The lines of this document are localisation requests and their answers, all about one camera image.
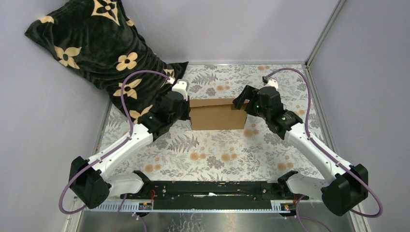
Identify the aluminium frame rail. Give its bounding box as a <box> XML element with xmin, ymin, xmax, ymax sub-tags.
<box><xmin>62</xmin><ymin>180</ymin><xmax>372</xmax><ymax>232</ymax></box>

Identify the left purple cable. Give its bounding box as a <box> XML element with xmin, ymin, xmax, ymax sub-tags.
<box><xmin>58</xmin><ymin>70</ymin><xmax>176</xmax><ymax>232</ymax></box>

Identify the floral patterned table mat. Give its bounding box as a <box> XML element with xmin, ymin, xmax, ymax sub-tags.
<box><xmin>91</xmin><ymin>64</ymin><xmax>337</xmax><ymax>182</ymax></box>

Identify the black floral plush blanket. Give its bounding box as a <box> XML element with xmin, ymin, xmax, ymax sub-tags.
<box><xmin>25</xmin><ymin>0</ymin><xmax>188</xmax><ymax>123</ymax></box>

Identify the brown cardboard box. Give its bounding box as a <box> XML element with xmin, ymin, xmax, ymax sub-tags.
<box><xmin>190</xmin><ymin>99</ymin><xmax>249</xmax><ymax>131</ymax></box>

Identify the purple cable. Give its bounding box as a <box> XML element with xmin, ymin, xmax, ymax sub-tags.
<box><xmin>58</xmin><ymin>70</ymin><xmax>176</xmax><ymax>232</ymax></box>
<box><xmin>262</xmin><ymin>68</ymin><xmax>384</xmax><ymax>232</ymax></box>

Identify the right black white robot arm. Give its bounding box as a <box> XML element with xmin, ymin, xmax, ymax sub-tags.
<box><xmin>233</xmin><ymin>85</ymin><xmax>368</xmax><ymax>216</ymax></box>

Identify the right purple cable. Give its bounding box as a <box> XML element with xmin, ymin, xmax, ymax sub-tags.
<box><xmin>262</xmin><ymin>68</ymin><xmax>384</xmax><ymax>232</ymax></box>

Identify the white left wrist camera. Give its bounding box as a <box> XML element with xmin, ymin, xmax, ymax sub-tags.
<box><xmin>167</xmin><ymin>78</ymin><xmax>189</xmax><ymax>101</ymax></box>

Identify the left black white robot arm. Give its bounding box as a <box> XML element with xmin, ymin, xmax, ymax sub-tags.
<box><xmin>68</xmin><ymin>90</ymin><xmax>190</xmax><ymax>209</ymax></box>

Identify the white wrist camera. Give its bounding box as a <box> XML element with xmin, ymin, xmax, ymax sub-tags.
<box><xmin>167</xmin><ymin>78</ymin><xmax>189</xmax><ymax>101</ymax></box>
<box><xmin>262</xmin><ymin>76</ymin><xmax>278</xmax><ymax>90</ymax></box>

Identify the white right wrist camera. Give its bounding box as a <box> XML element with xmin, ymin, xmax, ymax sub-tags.
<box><xmin>262</xmin><ymin>76</ymin><xmax>278</xmax><ymax>90</ymax></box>

